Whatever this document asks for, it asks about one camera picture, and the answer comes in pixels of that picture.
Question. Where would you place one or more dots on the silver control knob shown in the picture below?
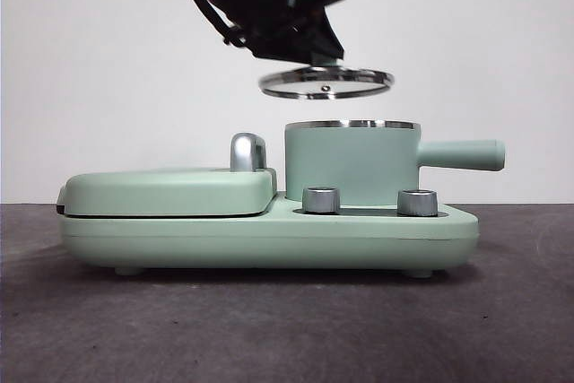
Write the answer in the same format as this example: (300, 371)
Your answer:
(320, 200)
(417, 202)

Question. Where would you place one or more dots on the mint green breakfast machine base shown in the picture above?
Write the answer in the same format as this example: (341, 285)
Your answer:
(269, 239)

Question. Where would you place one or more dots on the mint green grill lid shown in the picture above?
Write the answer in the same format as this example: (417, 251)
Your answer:
(166, 192)

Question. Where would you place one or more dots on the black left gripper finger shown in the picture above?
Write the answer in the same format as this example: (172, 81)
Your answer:
(326, 42)
(287, 49)

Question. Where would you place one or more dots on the glass pot lid green knob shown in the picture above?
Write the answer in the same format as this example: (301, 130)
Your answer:
(359, 74)

